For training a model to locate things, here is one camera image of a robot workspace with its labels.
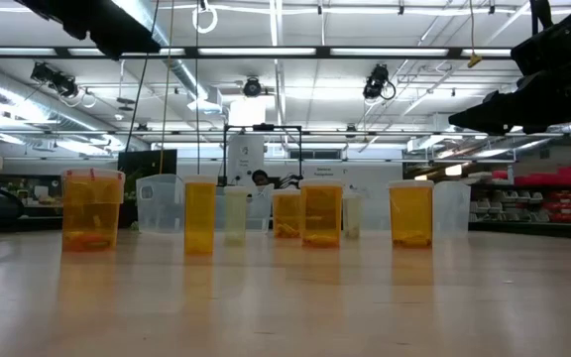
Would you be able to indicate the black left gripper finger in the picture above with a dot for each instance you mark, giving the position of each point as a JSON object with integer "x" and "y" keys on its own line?
{"x": 117, "y": 35}

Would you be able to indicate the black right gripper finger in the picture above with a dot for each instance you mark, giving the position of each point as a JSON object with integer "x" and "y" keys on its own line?
{"x": 523, "y": 109}

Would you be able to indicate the orange pill bottle white cap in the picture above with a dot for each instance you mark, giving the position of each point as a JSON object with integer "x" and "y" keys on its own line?
{"x": 285, "y": 213}
{"x": 321, "y": 213}
{"x": 411, "y": 213}

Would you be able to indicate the large orange bottle red marks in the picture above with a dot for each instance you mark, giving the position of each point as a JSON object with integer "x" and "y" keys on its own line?
{"x": 92, "y": 213}

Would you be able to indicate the slim orange pill bottle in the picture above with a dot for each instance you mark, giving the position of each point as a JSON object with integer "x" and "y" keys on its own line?
{"x": 199, "y": 218}

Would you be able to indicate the small whitish pill bottle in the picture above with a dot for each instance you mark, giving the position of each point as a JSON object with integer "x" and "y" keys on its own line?
{"x": 352, "y": 218}

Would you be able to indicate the pale yellow slim pill bottle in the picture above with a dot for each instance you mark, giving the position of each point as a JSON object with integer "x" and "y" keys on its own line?
{"x": 236, "y": 213}

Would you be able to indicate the clear plastic bin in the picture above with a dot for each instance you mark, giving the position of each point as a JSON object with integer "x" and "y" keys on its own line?
{"x": 159, "y": 203}
{"x": 451, "y": 208}

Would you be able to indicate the yellow hanging hook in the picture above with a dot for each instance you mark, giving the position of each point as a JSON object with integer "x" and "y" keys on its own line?
{"x": 474, "y": 60}

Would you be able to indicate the overhead light bar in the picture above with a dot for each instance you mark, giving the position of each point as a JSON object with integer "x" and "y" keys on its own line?
{"x": 191, "y": 51}

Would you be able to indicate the shelf with red bins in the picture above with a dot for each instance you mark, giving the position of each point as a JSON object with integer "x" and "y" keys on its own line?
{"x": 563, "y": 193}

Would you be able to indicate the white ceiling unit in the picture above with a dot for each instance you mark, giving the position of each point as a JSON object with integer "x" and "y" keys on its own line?
{"x": 205, "y": 101}

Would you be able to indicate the black monitor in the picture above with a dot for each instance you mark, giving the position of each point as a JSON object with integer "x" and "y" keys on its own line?
{"x": 147, "y": 161}

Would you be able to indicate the white poster panel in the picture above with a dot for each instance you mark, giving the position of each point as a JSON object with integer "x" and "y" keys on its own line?
{"x": 246, "y": 158}

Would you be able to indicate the person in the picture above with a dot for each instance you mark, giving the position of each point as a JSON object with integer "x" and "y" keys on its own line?
{"x": 261, "y": 178}

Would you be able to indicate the black ceiling camera cluster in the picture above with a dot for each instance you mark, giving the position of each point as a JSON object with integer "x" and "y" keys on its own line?
{"x": 55, "y": 79}

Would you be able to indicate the silver ceiling duct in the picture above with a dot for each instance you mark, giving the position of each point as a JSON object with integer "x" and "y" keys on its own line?
{"x": 18, "y": 99}
{"x": 186, "y": 74}

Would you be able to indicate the black table edge rail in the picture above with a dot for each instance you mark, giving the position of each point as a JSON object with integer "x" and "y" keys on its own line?
{"x": 538, "y": 230}

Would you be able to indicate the round black ceiling camera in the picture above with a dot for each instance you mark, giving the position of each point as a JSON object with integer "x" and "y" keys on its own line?
{"x": 252, "y": 87}

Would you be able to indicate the black metal frame stand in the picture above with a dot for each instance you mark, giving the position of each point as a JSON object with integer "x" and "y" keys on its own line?
{"x": 285, "y": 128}

